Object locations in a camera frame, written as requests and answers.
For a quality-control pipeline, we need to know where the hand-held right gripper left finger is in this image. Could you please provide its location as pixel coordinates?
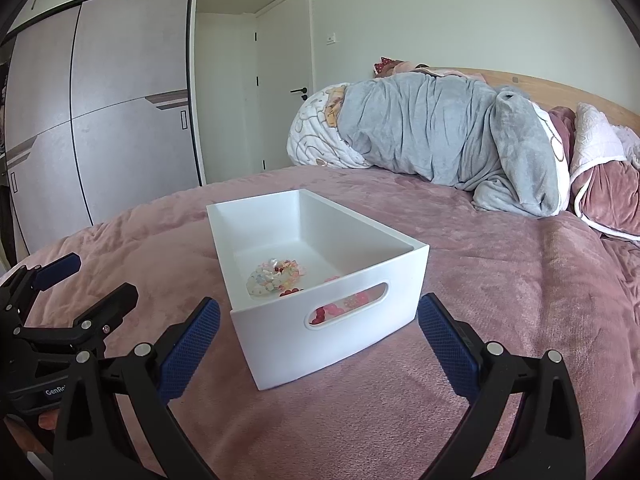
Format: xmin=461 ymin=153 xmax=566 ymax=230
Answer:
xmin=52 ymin=296 xmax=222 ymax=480

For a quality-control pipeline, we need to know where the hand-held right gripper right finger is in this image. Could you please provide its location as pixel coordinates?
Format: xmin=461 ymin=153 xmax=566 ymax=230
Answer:
xmin=417 ymin=292 xmax=587 ymax=480

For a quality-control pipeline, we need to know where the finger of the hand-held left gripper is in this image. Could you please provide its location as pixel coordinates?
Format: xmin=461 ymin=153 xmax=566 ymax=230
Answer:
xmin=14 ymin=282 xmax=139 ymax=362
xmin=0 ymin=253 xmax=82 ymax=333

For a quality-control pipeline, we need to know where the white storage box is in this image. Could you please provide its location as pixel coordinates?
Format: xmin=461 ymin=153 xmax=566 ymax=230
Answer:
xmin=206 ymin=189 xmax=431 ymax=392

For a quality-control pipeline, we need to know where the white bead bracelet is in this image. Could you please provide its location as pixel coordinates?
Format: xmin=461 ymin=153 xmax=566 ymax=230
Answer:
xmin=246 ymin=257 xmax=307 ymax=299

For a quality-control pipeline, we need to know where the red bead bracelet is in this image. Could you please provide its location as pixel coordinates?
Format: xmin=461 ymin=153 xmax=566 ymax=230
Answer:
xmin=277 ymin=275 xmax=371 ymax=325

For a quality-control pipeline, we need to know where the pink fleece bed blanket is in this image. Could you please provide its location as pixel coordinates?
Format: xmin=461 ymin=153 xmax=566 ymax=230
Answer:
xmin=0 ymin=165 xmax=640 ymax=480

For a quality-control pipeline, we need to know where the grey sliding door wardrobe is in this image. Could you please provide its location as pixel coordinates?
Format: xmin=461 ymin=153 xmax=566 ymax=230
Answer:
xmin=0 ymin=0 xmax=207 ymax=261

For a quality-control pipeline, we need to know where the pink velvet quilt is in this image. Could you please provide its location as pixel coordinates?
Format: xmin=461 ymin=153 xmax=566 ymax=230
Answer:
xmin=547 ymin=102 xmax=640 ymax=242

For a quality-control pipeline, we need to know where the white printed quilt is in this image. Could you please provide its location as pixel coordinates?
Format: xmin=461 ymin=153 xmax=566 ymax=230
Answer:
xmin=286 ymin=84 xmax=572 ymax=211

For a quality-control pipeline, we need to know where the wooden headboard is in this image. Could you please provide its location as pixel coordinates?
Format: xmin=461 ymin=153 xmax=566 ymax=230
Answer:
xmin=425 ymin=66 xmax=640 ymax=133

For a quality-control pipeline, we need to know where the white room door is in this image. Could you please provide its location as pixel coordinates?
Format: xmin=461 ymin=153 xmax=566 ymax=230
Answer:
xmin=255 ymin=0 xmax=321 ymax=173

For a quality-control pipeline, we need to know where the red and pink cloth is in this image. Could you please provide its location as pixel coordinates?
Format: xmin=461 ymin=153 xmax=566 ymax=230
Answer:
xmin=373 ymin=56 xmax=431 ymax=79

